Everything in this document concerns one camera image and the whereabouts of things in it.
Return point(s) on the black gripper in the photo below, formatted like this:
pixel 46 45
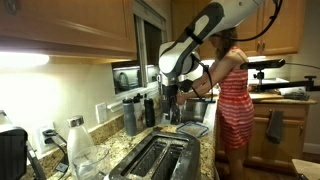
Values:
pixel 169 95

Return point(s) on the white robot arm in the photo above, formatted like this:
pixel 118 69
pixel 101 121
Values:
pixel 186 50

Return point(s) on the stainless steel two-slot toaster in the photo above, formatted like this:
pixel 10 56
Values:
pixel 186 160

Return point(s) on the black sports water bottle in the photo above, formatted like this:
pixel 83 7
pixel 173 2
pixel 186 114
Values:
pixel 149 113

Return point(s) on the white logo water bottle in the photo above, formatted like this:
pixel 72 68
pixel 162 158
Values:
pixel 138 113

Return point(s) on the grey sports water bottle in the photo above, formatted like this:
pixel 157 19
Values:
pixel 129 116

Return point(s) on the woman in red striped dress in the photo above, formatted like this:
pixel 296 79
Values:
pixel 235 113

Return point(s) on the kitchen window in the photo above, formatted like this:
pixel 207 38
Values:
pixel 151 43

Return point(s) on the wooden cutting board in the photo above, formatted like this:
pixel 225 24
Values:
pixel 266 96

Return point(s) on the clear glass pitcher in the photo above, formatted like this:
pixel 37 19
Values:
pixel 91 163

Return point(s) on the clear bottle with metal cap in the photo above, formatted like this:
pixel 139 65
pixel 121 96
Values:
pixel 78 140

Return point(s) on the grey dish towel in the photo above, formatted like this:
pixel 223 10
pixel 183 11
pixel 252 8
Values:
pixel 275 126

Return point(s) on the white rectangular tray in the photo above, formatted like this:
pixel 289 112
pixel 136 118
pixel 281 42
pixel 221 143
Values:
pixel 270 81

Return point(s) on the wooden lower cabinet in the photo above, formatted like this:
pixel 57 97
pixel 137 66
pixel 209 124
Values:
pixel 290 153

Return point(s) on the black flat device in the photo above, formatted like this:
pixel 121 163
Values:
pixel 296 96

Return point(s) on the under-cabinet light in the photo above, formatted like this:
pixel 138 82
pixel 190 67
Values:
pixel 20 60

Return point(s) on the black coffee maker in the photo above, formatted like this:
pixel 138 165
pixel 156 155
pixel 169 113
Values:
pixel 13 153

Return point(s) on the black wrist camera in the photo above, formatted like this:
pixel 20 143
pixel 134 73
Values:
pixel 185 86

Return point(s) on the white switch plate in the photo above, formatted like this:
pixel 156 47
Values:
pixel 101 112

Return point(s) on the black bar camera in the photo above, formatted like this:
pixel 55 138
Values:
pixel 263 64

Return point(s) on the black camera stand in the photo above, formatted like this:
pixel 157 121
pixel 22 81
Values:
pixel 286 85

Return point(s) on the white wall outlet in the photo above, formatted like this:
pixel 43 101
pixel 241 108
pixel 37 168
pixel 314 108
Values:
pixel 40 141

